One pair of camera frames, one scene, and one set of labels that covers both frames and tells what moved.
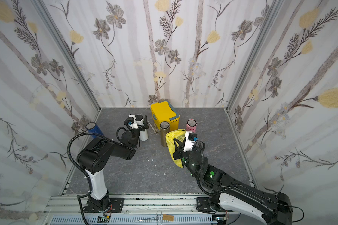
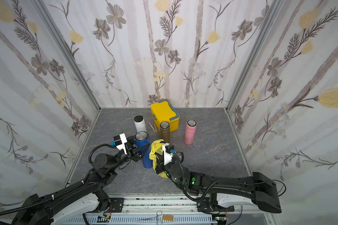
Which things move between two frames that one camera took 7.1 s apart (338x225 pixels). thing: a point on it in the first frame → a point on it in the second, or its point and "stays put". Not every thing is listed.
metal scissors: (158, 213) stays put
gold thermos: (165, 128) stays put
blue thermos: (92, 127) → (142, 138)
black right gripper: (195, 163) → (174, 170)
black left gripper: (145, 123) → (132, 153)
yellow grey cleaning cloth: (178, 134) → (157, 147)
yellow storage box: (163, 111) stays put
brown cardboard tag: (168, 217) stays put
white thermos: (143, 135) stays put
